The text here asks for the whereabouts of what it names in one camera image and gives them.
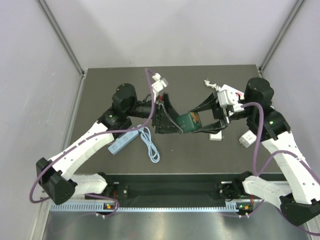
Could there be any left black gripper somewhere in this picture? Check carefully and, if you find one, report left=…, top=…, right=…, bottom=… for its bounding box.
left=125, top=92, right=184, bottom=134

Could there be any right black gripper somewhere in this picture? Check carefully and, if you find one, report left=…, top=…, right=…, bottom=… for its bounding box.
left=188, top=92, right=256, bottom=134

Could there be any dark green charger cube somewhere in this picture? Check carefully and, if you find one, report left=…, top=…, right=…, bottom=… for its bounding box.
left=176, top=111, right=202, bottom=134

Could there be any white 80W charger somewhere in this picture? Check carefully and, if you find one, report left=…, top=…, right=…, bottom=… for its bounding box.
left=209, top=131, right=223, bottom=141

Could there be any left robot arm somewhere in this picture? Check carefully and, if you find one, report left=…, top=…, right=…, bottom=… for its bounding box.
left=36, top=79, right=183, bottom=205

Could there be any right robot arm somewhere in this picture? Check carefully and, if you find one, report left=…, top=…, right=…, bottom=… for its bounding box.
left=192, top=77, right=320, bottom=226

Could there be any white multicolour power strip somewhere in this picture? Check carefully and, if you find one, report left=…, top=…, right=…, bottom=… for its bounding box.
left=220, top=84, right=245, bottom=100

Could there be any white cube socket adapter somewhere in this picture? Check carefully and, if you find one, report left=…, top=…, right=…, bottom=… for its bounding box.
left=239, top=130, right=257, bottom=148

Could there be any blue power strip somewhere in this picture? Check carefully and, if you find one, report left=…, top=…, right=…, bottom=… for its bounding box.
left=108, top=130, right=139, bottom=155

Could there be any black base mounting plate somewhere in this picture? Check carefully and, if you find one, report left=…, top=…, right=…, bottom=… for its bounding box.
left=101, top=171, right=251, bottom=207

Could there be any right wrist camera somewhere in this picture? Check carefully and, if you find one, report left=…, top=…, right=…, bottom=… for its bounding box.
left=217, top=89, right=244, bottom=113

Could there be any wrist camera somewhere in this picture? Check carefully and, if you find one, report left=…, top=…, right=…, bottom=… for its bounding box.
left=151, top=73, right=169, bottom=93
left=217, top=89, right=244, bottom=113

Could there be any white knotted cord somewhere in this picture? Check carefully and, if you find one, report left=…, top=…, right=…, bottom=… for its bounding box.
left=203, top=79, right=222, bottom=91

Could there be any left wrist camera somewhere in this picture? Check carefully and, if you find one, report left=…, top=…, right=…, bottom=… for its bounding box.
left=151, top=73, right=169, bottom=93

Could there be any light blue coiled cable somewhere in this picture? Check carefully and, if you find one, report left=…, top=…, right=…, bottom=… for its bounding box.
left=136, top=126, right=161, bottom=165

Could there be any slotted cable duct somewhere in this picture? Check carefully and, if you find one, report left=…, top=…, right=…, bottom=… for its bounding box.
left=50, top=201, right=253, bottom=213

